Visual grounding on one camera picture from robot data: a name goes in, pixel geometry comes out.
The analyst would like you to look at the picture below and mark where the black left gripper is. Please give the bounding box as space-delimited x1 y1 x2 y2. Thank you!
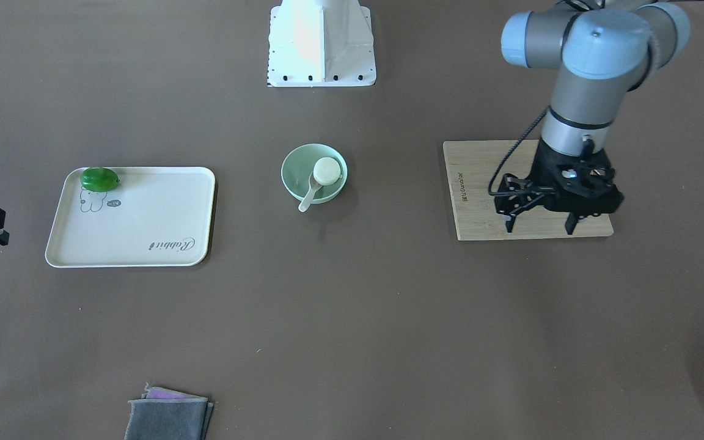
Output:
494 142 624 236

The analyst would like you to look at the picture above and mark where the white ceramic spoon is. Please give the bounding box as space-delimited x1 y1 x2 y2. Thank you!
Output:
298 173 322 212

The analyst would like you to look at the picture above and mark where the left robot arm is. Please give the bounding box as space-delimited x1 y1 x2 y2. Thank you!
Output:
487 1 692 235

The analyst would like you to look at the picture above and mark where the mint green bowl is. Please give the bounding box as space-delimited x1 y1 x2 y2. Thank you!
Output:
281 143 348 204

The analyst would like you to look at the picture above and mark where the wooden cutting board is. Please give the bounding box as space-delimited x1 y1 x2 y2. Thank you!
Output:
442 140 614 241

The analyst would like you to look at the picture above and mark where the green lime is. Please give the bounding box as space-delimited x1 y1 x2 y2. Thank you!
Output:
80 167 120 193

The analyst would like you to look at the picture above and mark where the cream rabbit tray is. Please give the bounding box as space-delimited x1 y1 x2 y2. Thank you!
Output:
45 167 217 268

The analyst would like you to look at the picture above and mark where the grey folded cloth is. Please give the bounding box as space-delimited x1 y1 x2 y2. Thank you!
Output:
125 385 215 439

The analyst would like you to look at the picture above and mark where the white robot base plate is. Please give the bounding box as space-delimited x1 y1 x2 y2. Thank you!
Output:
266 1 377 87

